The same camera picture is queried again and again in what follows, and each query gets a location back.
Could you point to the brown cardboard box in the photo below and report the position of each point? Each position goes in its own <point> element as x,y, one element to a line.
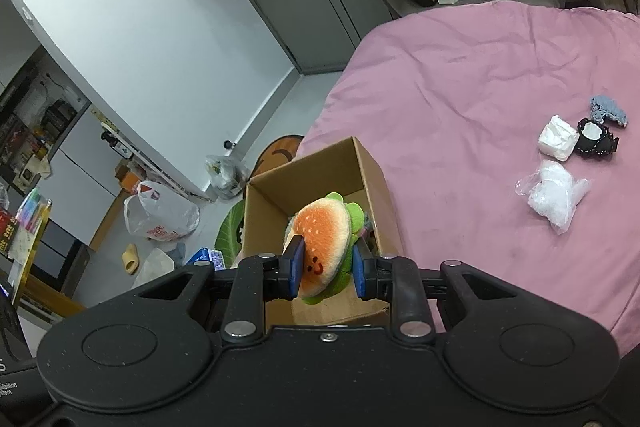
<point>310,172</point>

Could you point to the light grey floor mat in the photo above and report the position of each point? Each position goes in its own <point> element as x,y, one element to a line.
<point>155,267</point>

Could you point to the grey-blue knitted pouch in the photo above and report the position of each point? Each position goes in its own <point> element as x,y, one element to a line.
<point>607,109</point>

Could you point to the white kitchen cabinet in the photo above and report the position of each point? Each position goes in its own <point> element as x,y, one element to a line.
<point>75,187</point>

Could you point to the pink bed sheet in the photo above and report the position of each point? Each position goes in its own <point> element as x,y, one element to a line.
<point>450,82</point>

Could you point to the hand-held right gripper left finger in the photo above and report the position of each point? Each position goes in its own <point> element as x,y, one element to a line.
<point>295,267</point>

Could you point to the yellow slipper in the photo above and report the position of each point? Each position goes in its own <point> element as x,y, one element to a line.
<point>131,259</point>

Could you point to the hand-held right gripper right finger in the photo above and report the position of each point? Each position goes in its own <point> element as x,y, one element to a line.
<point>361,277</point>

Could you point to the blue patterned object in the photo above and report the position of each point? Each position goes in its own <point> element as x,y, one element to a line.
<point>207,258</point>

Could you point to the red snack bag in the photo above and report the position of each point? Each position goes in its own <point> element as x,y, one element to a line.
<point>6,232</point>

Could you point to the white tissue pack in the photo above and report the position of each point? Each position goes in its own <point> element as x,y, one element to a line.
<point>557,139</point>

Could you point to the yellow wooden table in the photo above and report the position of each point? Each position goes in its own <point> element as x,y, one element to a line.
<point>50,302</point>

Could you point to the dark spray bottle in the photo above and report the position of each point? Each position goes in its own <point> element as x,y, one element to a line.
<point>117,144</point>

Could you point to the grey plush toy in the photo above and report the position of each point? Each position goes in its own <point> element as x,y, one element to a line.
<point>367,227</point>

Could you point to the clear plastic bag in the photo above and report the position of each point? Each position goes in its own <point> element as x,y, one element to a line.
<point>555,197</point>

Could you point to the grey plastic bag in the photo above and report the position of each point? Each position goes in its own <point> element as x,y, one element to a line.
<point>225,177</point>

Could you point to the orange cat rug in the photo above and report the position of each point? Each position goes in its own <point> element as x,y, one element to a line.
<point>275,154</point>

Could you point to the orange cardboard box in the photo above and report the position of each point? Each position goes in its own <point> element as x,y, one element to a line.
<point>130,182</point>

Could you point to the burger plush toy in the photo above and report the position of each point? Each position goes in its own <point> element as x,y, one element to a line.
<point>322,232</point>

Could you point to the white red printed plastic bag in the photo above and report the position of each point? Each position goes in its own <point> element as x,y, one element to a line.
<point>160,212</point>

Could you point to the colourful packets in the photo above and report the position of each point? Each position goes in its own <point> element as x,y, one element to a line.
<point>32,209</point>

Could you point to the green leaf rug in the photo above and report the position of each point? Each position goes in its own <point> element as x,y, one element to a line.
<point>231,232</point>

